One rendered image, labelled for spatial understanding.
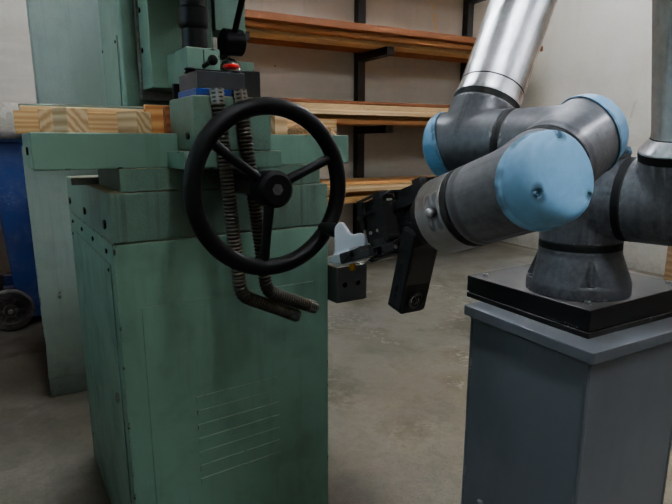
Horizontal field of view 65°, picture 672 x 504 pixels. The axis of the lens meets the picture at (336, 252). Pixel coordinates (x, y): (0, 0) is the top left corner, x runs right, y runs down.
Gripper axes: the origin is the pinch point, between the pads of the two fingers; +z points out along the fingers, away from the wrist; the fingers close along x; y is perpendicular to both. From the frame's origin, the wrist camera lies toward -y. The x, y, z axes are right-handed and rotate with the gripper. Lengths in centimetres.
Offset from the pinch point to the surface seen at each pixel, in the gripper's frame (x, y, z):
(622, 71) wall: -332, 116, 120
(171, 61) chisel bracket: 9, 51, 39
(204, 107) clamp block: 13.6, 29.7, 14.1
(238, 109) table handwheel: 11.6, 25.9, 5.6
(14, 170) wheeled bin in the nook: 34, 81, 207
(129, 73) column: 15, 54, 52
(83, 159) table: 31.1, 25.1, 25.9
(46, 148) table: 36, 27, 25
